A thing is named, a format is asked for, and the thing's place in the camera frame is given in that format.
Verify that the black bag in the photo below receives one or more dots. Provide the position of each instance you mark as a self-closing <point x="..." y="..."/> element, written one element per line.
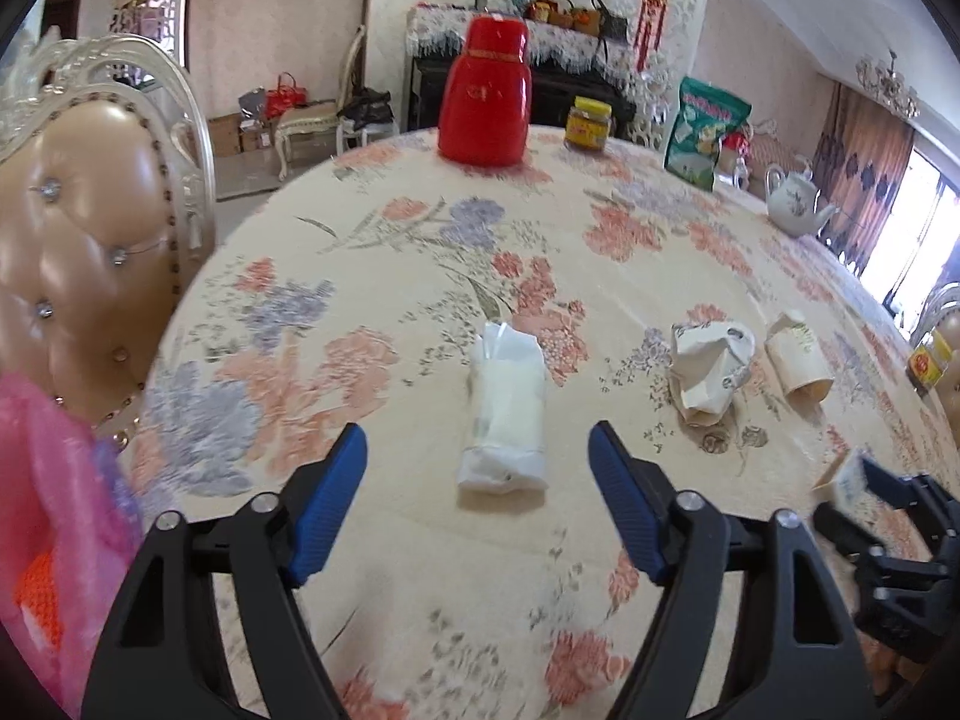
<point x="367" y="111"/>

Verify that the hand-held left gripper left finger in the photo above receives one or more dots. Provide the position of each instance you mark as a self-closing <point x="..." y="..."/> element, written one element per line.
<point x="330" y="510"/>

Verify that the red white packet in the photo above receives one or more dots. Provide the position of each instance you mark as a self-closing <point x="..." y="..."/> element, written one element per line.
<point x="735" y="157"/>

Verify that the orange foam net sleeve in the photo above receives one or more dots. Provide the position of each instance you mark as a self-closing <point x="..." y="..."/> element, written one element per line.
<point x="41" y="592"/>

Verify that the dark handbag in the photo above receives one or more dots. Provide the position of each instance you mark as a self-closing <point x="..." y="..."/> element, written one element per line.
<point x="611" y="21"/>

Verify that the crumpled white bag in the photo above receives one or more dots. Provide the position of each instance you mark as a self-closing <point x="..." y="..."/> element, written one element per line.
<point x="705" y="375"/>

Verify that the beige paper cup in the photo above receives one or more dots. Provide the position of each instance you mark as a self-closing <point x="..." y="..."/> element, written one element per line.
<point x="799" y="360"/>

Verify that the pink plastic bag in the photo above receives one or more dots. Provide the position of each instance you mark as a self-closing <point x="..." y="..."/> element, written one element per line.
<point x="60" y="480"/>

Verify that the white lace cover cloth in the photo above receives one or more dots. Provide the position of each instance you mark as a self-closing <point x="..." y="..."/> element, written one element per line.
<point x="442" y="22"/>

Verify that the red thermos jug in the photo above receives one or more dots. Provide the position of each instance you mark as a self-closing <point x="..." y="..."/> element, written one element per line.
<point x="484" y="105"/>

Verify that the yellow-lid glass jar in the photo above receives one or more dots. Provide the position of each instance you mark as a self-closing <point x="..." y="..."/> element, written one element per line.
<point x="589" y="127"/>

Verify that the brown patterned curtain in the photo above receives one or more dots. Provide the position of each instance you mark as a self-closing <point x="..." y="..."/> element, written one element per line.
<point x="862" y="165"/>

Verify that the crystal chandelier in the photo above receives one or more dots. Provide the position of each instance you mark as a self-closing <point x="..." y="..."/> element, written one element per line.
<point x="889" y="82"/>

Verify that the white floral teapot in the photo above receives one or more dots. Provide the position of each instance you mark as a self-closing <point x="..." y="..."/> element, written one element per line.
<point x="795" y="199"/>

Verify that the woven basket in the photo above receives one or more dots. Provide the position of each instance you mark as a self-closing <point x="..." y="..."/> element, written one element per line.
<point x="547" y="11"/>

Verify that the white plastic-wrapped packet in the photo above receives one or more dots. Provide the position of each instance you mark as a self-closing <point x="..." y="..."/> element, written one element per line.
<point x="506" y="405"/>

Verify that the small orange basket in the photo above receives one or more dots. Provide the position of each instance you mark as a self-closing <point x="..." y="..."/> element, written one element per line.
<point x="583" y="19"/>

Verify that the cardboard box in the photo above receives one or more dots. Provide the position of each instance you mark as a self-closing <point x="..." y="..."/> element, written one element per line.
<point x="223" y="136"/>

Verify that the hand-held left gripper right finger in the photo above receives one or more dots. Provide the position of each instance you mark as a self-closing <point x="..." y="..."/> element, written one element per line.
<point x="626" y="502"/>

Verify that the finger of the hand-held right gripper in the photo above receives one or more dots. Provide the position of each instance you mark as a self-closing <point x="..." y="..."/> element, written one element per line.
<point x="844" y="529"/>
<point x="896" y="484"/>

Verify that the red-label glass jar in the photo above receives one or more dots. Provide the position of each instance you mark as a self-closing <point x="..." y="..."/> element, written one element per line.
<point x="930" y="364"/>

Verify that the red handbag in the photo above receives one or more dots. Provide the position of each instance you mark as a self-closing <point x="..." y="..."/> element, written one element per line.
<point x="285" y="99"/>

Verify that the small white carton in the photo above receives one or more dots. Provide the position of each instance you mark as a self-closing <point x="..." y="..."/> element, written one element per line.
<point x="844" y="484"/>

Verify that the white carved side chair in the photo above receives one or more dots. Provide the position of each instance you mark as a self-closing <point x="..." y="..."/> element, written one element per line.
<point x="307" y="120"/>

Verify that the green snack bag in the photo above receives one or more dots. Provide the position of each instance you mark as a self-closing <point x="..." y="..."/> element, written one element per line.
<point x="701" y="135"/>

